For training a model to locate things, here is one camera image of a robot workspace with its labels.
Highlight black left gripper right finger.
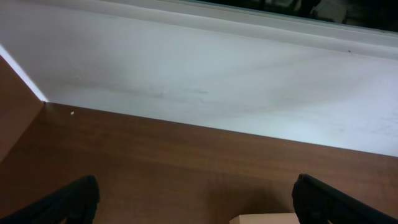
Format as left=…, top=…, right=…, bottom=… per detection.
left=292, top=174, right=397, bottom=224

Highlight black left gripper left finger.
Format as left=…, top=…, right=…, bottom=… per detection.
left=1, top=175, right=100, bottom=224

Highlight brown cardboard box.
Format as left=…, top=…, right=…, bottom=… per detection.
left=229, top=213, right=300, bottom=224

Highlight brown side partition panel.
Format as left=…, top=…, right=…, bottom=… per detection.
left=0, top=58, right=44, bottom=160

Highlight dark window strip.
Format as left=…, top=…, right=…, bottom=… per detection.
left=200, top=0, right=397, bottom=32

